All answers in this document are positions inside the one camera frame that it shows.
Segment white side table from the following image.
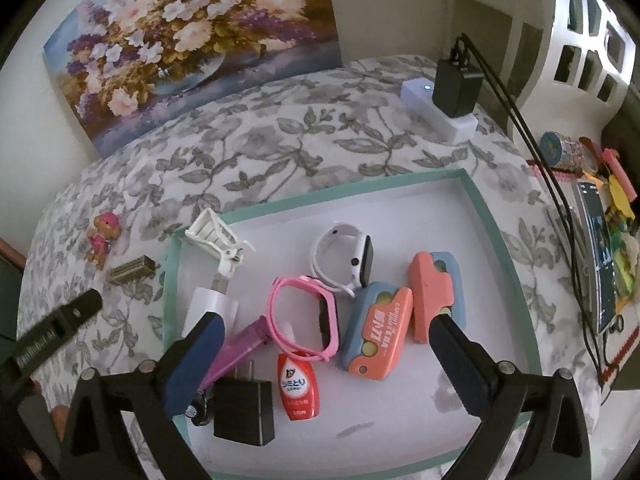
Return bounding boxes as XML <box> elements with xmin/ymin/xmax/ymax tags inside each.
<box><xmin>450</xmin><ymin>0</ymin><xmax>556</xmax><ymax>76</ymax></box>

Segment white power strip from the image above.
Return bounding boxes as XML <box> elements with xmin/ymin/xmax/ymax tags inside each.
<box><xmin>400</xmin><ymin>78</ymin><xmax>479</xmax><ymax>146</ymax></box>

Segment white smartwatch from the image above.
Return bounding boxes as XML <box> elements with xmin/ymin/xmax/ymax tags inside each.
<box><xmin>310</xmin><ymin>222</ymin><xmax>375</xmax><ymax>297</ymax></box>

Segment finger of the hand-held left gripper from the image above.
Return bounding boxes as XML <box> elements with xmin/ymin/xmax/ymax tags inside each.
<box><xmin>57</xmin><ymin>287</ymin><xmax>104</xmax><ymax>334</ymax></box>

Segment yellow plastic toy piece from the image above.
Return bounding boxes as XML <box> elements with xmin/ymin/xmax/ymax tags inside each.
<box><xmin>607</xmin><ymin>180</ymin><xmax>638</xmax><ymax>221</ymax></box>

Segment shallow teal cardboard box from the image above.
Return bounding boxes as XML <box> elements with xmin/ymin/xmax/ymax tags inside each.
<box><xmin>162</xmin><ymin>167</ymin><xmax>543</xmax><ymax>480</ymax></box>

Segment black cable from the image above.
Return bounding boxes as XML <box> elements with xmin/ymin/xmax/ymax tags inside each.
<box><xmin>465</xmin><ymin>34</ymin><xmax>618</xmax><ymax>378</ymax></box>
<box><xmin>460</xmin><ymin>32</ymin><xmax>608</xmax><ymax>376</ymax></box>

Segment black toy car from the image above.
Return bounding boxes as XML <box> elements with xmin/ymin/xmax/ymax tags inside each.
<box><xmin>187</xmin><ymin>390</ymin><xmax>216</xmax><ymax>426</ymax></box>

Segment black charger plug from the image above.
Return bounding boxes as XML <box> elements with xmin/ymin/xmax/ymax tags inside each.
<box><xmin>213</xmin><ymin>360</ymin><xmax>277</xmax><ymax>447</ymax></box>

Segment red toy strip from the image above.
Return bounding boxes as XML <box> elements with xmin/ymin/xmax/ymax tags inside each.
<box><xmin>600</xmin><ymin>342</ymin><xmax>636</xmax><ymax>386</ymax></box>

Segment pink toy dog figure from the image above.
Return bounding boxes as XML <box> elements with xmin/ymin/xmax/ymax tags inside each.
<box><xmin>85</xmin><ymin>212</ymin><xmax>123</xmax><ymax>271</ymax></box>

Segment black power adapter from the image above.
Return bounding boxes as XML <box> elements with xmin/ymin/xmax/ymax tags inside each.
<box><xmin>431</xmin><ymin>50</ymin><xmax>485</xmax><ymax>118</ymax></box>

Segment white charger plug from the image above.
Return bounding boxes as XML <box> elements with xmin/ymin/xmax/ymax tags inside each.
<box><xmin>181</xmin><ymin>272</ymin><xmax>240</xmax><ymax>341</ymax></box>

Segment pink smartwatch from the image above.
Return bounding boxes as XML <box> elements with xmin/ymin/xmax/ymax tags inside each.
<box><xmin>270</xmin><ymin>275</ymin><xmax>341</xmax><ymax>362</ymax></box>

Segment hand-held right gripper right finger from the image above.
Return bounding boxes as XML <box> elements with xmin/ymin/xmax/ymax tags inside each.
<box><xmin>428</xmin><ymin>313</ymin><xmax>592</xmax><ymax>480</ymax></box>

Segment purple plastic bar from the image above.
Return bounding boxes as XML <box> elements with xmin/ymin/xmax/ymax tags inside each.
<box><xmin>200</xmin><ymin>315</ymin><xmax>273</xmax><ymax>393</ymax></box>

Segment colourful tape roll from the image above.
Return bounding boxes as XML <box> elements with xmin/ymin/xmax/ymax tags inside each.
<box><xmin>540</xmin><ymin>130</ymin><xmax>598</xmax><ymax>171</ymax></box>

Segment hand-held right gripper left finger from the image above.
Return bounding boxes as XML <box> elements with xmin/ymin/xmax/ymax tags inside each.
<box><xmin>59</xmin><ymin>311</ymin><xmax>226</xmax><ymax>480</ymax></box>

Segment blue car-shaped case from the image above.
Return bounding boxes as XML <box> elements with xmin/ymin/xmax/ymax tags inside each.
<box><xmin>337</xmin><ymin>281</ymin><xmax>415</xmax><ymax>382</ymax></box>

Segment grey floral bedspread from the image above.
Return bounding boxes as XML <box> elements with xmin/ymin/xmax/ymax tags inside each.
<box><xmin>15</xmin><ymin>55</ymin><xmax>601</xmax><ymax>480</ymax></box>

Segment pink plastic toy piece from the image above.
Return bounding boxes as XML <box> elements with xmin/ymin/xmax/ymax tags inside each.
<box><xmin>602</xmin><ymin>149</ymin><xmax>633</xmax><ymax>186</ymax></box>

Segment flower painting canvas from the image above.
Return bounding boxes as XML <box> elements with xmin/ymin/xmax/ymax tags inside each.
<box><xmin>44</xmin><ymin>0</ymin><xmax>343</xmax><ymax>158</ymax></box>

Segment smartphone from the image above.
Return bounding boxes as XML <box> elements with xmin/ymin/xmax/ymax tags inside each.
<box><xmin>575</xmin><ymin>180</ymin><xmax>621</xmax><ymax>333</ymax></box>

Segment small red bottle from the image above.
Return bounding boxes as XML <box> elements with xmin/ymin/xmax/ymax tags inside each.
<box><xmin>277</xmin><ymin>322</ymin><xmax>321</xmax><ymax>420</ymax></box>

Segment white plastic clip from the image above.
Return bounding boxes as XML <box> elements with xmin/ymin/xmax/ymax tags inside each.
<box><xmin>184</xmin><ymin>208</ymin><xmax>257</xmax><ymax>276</ymax></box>

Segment pink car-shaped case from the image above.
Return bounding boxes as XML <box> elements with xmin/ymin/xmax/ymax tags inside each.
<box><xmin>407</xmin><ymin>251</ymin><xmax>468</xmax><ymax>345</ymax></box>

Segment white lattice panel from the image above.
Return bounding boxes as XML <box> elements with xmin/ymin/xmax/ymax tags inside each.
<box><xmin>552</xmin><ymin>0</ymin><xmax>640</xmax><ymax>106</ymax></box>

